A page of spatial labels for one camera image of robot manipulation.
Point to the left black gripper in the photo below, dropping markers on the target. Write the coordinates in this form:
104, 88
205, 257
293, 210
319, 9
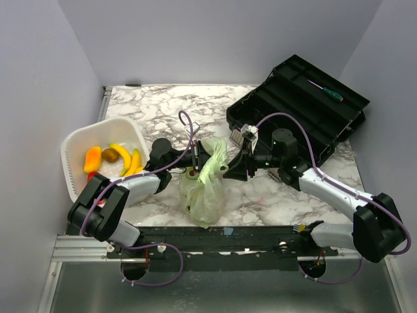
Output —
198, 150

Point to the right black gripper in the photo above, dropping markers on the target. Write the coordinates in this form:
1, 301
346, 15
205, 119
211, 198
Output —
238, 167

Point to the green plastic bag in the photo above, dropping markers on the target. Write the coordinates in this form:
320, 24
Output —
203, 194

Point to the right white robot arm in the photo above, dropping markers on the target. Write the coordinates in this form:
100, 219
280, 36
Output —
374, 230

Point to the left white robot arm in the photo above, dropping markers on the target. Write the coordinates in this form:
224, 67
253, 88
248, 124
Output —
98, 209

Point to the yellow fake banana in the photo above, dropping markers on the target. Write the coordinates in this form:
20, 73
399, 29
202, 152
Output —
125, 155
135, 163

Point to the brown fake kiwi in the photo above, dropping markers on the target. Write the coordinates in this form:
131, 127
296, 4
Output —
110, 155

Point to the white plastic basket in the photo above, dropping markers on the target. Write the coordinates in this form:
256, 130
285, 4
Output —
120, 130

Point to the yellow black connector plug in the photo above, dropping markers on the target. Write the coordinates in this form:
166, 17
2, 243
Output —
299, 227

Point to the black plastic toolbox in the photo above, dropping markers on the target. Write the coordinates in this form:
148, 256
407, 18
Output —
290, 101

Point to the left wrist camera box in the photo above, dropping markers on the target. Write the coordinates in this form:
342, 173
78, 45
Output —
194, 127

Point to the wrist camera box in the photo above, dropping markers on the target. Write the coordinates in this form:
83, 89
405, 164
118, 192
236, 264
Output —
194, 127
250, 132

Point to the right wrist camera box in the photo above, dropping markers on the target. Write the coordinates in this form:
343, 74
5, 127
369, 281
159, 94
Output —
250, 132

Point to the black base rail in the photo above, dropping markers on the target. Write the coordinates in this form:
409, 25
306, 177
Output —
228, 248

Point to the green handled screwdriver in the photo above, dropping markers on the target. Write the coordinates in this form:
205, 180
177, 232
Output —
328, 92

